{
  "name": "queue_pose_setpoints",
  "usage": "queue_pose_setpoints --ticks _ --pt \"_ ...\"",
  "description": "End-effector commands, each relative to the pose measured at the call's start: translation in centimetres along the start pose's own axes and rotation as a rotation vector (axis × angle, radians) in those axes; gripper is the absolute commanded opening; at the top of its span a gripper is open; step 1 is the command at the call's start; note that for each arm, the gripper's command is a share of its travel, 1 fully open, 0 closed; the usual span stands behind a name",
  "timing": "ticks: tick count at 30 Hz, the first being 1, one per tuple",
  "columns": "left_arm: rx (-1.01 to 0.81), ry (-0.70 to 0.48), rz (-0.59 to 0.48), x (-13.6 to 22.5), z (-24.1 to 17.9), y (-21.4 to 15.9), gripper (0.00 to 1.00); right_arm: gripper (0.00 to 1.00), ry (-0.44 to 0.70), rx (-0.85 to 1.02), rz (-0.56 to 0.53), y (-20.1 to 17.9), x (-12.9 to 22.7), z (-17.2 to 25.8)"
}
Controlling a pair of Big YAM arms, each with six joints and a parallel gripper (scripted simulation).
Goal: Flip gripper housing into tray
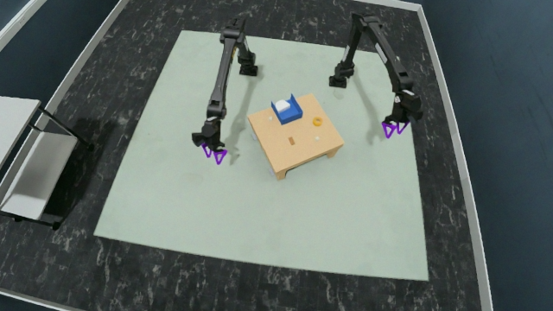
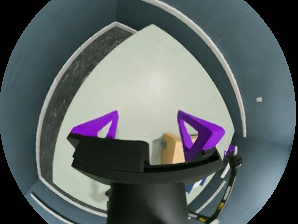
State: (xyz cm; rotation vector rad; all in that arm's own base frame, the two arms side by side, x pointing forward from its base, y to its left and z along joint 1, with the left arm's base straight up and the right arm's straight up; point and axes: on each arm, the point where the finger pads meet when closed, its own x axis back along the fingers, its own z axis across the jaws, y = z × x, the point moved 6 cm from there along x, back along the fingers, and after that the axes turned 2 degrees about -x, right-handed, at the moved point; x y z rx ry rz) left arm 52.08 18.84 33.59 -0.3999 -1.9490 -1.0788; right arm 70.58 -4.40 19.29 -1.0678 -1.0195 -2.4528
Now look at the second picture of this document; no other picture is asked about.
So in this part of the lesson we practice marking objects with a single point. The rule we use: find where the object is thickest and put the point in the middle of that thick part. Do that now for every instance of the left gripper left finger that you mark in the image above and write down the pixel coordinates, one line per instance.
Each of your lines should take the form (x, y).
(90, 128)

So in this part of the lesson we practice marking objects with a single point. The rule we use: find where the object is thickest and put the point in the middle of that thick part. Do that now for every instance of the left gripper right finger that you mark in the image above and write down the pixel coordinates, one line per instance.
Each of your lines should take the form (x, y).
(209, 134)

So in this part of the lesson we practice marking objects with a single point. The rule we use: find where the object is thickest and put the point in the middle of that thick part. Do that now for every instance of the blue open-top tray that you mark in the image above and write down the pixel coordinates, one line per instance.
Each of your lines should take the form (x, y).
(190, 187)

